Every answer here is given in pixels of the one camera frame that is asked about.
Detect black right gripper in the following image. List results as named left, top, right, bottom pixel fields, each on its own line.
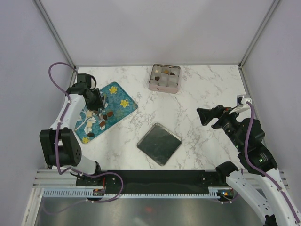
left=196, top=104, right=244, bottom=150

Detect metal tongs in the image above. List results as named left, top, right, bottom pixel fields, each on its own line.
left=98, top=94, right=108, bottom=120

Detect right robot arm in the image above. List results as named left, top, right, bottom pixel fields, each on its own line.
left=197, top=101, right=301, bottom=226

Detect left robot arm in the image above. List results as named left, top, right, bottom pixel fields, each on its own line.
left=39, top=73, right=106, bottom=186

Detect white rounded chocolate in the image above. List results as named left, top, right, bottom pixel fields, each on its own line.
left=87, top=122, right=93, bottom=128

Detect pink chocolate tin box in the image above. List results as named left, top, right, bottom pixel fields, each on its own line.
left=148, top=64, right=181, bottom=94

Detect teal floral tray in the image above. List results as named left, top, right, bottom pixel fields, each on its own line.
left=74, top=82, right=138, bottom=144

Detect square tin lid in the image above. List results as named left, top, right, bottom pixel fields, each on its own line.
left=136, top=123, right=182, bottom=166

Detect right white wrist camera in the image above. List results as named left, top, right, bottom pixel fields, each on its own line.
left=230, top=94, right=253, bottom=114

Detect slotted cable duct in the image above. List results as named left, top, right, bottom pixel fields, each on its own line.
left=43, top=187, right=233, bottom=199

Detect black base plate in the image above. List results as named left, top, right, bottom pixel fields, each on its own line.
left=76, top=170, right=228, bottom=194

